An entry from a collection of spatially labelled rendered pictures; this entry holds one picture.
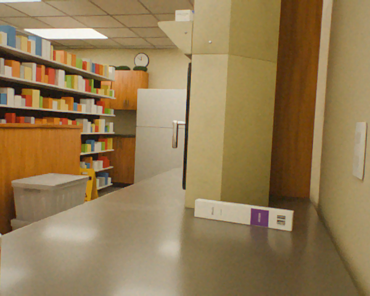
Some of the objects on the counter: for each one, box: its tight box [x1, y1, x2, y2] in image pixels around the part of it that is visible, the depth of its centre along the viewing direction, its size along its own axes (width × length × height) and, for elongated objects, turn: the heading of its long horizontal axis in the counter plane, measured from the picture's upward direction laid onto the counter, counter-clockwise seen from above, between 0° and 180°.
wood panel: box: [191, 0, 323, 198], centre depth 142 cm, size 49×3×140 cm
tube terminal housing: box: [185, 0, 281, 208], centre depth 123 cm, size 25×32×77 cm
